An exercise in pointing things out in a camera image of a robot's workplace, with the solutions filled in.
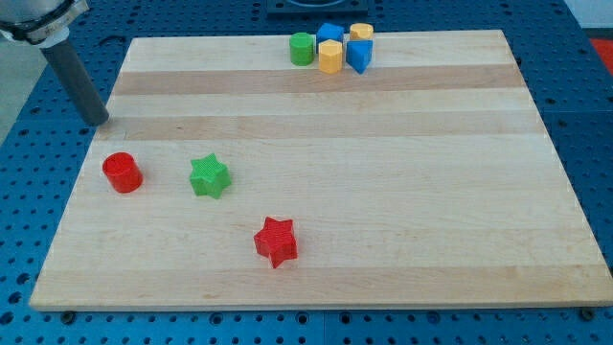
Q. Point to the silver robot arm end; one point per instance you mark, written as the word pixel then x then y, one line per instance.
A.
pixel 41 23

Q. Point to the red star block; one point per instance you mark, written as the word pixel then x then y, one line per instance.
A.
pixel 276 241

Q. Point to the green star block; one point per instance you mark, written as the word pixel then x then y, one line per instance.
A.
pixel 209 177

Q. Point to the wooden board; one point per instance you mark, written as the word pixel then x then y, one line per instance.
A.
pixel 427 182

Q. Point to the yellow hexagon block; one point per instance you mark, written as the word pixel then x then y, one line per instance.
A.
pixel 330 56

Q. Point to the green cylinder block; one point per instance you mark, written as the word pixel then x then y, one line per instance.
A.
pixel 301 49

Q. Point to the blue triangle block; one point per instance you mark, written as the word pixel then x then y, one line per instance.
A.
pixel 359 54

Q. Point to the blue cube block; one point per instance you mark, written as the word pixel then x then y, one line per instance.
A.
pixel 328 31

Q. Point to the yellow cylinder block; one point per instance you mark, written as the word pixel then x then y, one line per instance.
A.
pixel 361 31

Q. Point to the red cylinder block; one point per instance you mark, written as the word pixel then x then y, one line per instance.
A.
pixel 122 172

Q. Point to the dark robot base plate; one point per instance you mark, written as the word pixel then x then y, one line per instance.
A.
pixel 282 8

